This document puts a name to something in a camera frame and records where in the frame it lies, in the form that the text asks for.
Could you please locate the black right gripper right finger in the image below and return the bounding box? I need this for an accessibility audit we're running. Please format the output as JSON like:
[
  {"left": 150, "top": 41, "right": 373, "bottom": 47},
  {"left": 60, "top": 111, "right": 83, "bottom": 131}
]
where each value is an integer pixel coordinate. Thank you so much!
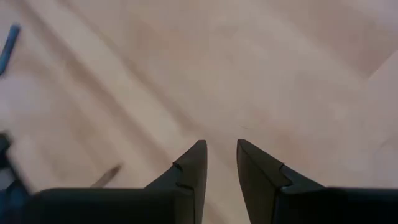
[{"left": 236, "top": 139, "right": 398, "bottom": 224}]

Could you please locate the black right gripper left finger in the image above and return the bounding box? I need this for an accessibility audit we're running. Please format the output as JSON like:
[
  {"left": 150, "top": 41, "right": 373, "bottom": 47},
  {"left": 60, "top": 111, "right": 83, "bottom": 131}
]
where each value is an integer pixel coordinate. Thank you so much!
[{"left": 24, "top": 139, "right": 208, "bottom": 224}]

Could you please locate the blue pen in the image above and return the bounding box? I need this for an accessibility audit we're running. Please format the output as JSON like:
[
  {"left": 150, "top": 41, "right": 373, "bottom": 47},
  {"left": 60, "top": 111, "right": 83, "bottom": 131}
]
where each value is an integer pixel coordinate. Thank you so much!
[{"left": 0, "top": 24, "right": 22, "bottom": 77}]

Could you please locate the brown crayon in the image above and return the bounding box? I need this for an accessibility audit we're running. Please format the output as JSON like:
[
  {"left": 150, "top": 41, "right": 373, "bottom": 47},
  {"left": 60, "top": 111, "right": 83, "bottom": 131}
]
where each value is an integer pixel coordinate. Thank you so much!
[{"left": 90, "top": 164, "right": 123, "bottom": 189}]

